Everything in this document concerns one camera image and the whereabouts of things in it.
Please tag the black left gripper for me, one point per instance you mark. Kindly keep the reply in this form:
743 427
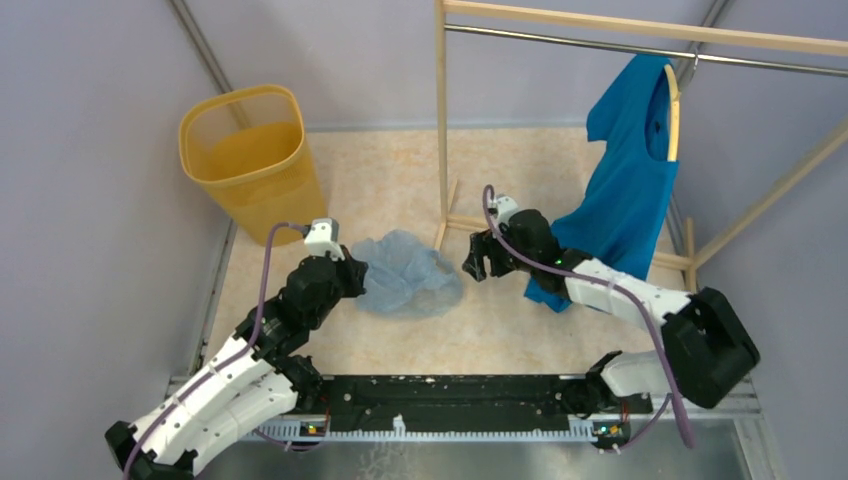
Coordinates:
355 271

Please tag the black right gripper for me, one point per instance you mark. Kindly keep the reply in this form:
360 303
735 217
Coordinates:
482 244

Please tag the light blue plastic trash bag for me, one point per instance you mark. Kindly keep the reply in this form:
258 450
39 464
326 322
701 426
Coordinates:
406 278

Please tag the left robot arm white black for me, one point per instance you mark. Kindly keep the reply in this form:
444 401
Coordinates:
257 375

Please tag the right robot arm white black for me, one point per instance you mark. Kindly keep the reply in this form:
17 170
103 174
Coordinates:
700 348

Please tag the yellow plastic trash bin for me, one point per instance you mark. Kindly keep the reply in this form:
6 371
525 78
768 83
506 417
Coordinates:
248 150

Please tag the blue t-shirt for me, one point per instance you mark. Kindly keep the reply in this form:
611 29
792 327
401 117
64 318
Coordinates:
627 196

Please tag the wooden clothes hanger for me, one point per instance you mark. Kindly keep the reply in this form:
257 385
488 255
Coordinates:
674 114

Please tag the wooden clothes rack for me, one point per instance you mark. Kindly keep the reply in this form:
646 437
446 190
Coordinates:
692 258

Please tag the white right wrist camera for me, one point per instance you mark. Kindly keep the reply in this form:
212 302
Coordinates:
501 208

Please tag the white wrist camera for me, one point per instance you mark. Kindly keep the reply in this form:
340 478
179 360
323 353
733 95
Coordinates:
321 239
501 208

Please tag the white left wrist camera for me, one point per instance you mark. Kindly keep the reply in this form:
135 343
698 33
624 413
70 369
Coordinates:
321 239

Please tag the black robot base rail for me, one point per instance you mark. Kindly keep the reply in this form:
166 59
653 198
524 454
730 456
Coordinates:
463 403

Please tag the white slotted cable duct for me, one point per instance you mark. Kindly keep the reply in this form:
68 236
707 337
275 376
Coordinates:
293 434

